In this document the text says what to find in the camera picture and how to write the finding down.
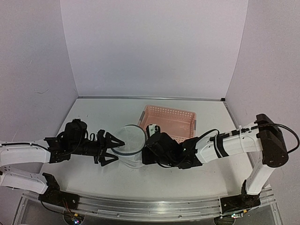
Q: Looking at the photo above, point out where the aluminium rail at table back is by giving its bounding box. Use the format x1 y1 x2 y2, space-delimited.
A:
78 96 226 102

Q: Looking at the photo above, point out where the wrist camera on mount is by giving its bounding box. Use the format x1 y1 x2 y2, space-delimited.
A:
62 119 106 146
146 124 179 155

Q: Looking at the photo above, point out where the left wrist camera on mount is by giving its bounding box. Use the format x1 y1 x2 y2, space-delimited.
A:
62 119 106 146

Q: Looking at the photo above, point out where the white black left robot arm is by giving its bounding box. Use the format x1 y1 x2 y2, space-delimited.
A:
0 130 125 209

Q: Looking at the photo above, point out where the aluminium front rail frame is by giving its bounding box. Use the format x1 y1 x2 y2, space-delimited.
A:
12 188 283 225

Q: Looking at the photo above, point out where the pink perforated plastic basket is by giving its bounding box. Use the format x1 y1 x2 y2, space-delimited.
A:
138 105 196 143

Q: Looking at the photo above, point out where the white mesh laundry bag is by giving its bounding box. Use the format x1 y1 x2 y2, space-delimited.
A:
112 125 146 169

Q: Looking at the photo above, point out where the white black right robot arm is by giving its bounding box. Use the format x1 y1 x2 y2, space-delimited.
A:
142 114 289 215

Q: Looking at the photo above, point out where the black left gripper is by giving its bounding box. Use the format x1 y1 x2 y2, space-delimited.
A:
70 132 125 166

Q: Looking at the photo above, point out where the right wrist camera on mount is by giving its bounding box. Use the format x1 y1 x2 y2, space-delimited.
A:
146 124 179 155

